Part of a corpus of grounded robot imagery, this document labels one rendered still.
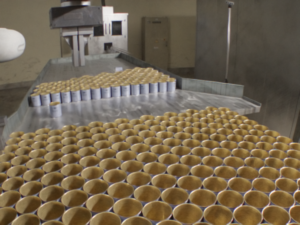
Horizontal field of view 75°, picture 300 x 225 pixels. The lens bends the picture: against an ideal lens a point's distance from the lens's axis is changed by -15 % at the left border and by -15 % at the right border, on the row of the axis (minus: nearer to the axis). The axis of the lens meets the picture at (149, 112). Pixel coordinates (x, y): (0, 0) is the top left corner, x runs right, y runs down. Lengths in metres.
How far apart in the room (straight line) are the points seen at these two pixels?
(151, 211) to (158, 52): 7.23
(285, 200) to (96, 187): 0.52
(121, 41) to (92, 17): 5.59
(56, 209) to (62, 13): 0.48
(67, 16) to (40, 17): 6.96
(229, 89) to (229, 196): 1.21
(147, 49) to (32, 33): 3.71
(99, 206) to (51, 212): 0.13
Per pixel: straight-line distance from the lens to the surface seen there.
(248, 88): 3.44
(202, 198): 0.62
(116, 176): 0.69
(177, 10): 8.36
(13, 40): 0.79
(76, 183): 0.69
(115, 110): 1.37
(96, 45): 6.06
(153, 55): 7.61
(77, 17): 0.58
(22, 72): 7.71
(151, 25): 7.53
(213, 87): 1.75
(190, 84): 1.79
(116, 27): 6.12
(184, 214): 0.58
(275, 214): 0.61
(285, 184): 0.72
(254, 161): 0.79
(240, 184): 0.68
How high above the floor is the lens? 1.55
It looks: 21 degrees down
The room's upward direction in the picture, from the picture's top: straight up
